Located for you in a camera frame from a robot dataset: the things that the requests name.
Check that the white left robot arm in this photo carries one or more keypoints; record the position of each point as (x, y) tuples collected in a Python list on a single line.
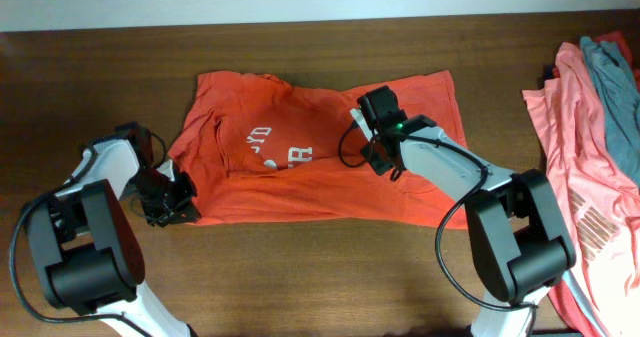
[(84, 251)]

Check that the red garment in pile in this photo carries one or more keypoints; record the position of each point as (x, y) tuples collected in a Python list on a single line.
[(618, 39)]

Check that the pink t-shirt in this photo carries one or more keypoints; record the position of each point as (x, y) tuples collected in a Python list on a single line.
[(599, 203)]

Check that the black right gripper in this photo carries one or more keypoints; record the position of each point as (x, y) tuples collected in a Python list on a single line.
[(369, 151)]

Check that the orange printed t-shirt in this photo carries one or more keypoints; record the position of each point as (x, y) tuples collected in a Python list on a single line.
[(259, 149)]

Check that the grey t-shirt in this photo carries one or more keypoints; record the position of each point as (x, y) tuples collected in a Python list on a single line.
[(618, 92)]

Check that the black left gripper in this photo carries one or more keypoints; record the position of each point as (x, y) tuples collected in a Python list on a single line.
[(183, 211)]

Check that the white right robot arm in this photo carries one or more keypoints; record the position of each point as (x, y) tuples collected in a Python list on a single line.
[(519, 241)]

